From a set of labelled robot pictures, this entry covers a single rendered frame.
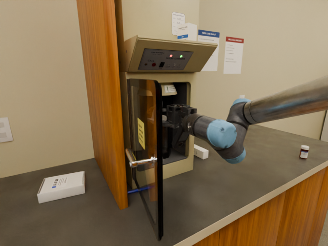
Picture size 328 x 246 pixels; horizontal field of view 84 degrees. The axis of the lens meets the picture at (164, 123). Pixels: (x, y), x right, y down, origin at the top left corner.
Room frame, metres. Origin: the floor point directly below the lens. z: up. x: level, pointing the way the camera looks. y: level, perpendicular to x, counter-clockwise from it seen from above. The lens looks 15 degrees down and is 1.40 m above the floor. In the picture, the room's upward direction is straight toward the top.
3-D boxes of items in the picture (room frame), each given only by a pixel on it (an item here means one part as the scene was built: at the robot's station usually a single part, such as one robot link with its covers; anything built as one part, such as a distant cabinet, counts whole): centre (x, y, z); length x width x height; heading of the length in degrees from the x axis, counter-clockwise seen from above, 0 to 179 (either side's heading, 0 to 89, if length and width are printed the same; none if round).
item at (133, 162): (0.43, 0.07, 1.20); 0.10 x 0.05 x 0.03; 20
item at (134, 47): (0.69, -0.03, 1.46); 0.32 x 0.12 x 0.10; 120
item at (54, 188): (0.66, 0.41, 0.96); 0.16 x 0.12 x 0.04; 112
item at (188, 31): (0.72, -0.09, 1.54); 0.05 x 0.05 x 0.06; 46
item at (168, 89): (0.83, 0.03, 1.34); 0.18 x 0.18 x 0.05
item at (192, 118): (0.58, -0.11, 1.24); 0.08 x 0.05 x 0.08; 120
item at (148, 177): (0.50, 0.06, 1.19); 0.30 x 0.01 x 0.40; 20
